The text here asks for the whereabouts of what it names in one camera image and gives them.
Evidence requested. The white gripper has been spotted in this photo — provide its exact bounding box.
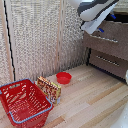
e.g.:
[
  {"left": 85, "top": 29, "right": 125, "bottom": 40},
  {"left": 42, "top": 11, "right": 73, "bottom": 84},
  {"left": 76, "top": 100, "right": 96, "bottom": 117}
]
[{"left": 80, "top": 11, "right": 118, "bottom": 36}]

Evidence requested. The silver drawer handle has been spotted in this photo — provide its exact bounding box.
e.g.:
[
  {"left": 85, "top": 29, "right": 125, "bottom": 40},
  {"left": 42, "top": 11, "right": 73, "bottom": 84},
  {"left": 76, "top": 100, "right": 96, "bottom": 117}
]
[
  {"left": 89, "top": 33, "right": 120, "bottom": 44},
  {"left": 95, "top": 54, "right": 121, "bottom": 67}
]

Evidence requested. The red yellow snack box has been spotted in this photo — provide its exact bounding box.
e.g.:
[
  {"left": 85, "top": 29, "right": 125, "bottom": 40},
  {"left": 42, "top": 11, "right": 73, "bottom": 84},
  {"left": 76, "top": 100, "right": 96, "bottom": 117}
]
[{"left": 35, "top": 75, "right": 63, "bottom": 105}]

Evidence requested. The red plastic bowl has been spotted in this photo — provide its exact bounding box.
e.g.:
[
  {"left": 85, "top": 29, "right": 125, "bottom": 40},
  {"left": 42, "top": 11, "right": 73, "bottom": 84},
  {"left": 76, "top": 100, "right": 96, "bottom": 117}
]
[{"left": 55, "top": 71, "right": 73, "bottom": 85}]

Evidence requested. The brown dresser cabinet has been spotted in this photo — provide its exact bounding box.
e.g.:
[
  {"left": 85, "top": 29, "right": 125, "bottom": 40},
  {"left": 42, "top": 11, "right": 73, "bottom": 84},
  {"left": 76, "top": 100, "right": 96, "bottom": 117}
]
[{"left": 82, "top": 9, "right": 128, "bottom": 83}]

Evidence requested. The red basket with blue rim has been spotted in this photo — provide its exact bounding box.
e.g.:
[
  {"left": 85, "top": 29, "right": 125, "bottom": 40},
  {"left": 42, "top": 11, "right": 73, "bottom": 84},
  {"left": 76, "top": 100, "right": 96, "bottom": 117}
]
[{"left": 0, "top": 78, "right": 55, "bottom": 128}]

